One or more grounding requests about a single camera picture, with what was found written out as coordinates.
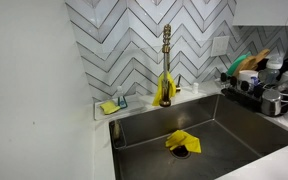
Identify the small soap bottle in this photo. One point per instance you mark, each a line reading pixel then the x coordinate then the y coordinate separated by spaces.
pixel 121 99

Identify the gold spring faucet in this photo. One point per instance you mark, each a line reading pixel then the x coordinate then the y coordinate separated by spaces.
pixel 166 46

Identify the yellow sponge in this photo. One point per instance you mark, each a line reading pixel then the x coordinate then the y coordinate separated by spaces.
pixel 109 107

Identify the wooden cutting board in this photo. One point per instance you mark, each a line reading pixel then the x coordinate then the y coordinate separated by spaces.
pixel 251 62

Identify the white wall outlet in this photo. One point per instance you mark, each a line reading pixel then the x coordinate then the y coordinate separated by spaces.
pixel 219 45

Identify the yellow glove in sink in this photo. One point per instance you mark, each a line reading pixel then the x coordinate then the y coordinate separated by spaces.
pixel 182 138

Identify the white baby bottle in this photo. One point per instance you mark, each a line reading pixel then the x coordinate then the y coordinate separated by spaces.
pixel 272 70

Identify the yellow glove on faucet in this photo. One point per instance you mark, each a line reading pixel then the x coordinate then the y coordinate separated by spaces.
pixel 165 91

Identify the stainless steel sink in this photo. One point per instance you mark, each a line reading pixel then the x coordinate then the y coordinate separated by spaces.
pixel 230 135

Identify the white upper cabinet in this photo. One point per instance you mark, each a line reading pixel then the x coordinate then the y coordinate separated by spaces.
pixel 261 13

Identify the steel cup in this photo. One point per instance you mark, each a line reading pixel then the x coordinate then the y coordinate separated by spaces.
pixel 271 102

